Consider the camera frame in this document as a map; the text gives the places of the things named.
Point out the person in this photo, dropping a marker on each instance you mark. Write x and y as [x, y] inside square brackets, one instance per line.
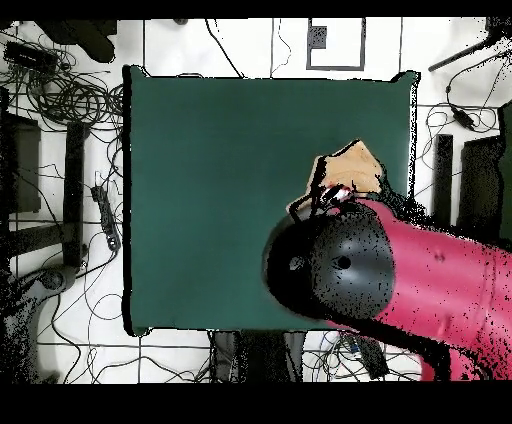
[92, 40]

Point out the dark flat panel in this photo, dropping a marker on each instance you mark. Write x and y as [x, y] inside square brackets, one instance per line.
[480, 188]
[26, 168]

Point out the grey chair base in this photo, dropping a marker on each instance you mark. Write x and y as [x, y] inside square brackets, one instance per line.
[54, 278]

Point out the black tripod leg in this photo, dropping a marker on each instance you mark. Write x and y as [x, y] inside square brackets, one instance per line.
[460, 54]

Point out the dark green tablecloth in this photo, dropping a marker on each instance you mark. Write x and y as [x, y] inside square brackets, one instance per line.
[200, 200]

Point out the tan terry towel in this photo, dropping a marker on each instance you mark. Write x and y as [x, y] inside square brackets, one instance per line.
[352, 168]

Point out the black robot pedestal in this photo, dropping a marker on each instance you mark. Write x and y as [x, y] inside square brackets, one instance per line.
[260, 356]

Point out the long black power strip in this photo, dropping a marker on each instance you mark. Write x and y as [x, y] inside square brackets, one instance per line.
[372, 356]

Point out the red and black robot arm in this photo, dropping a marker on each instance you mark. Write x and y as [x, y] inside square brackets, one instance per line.
[440, 280]

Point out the black power brick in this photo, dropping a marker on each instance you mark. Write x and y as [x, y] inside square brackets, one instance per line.
[30, 56]

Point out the black floor bar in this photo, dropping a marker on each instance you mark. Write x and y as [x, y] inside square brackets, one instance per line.
[443, 180]
[74, 192]

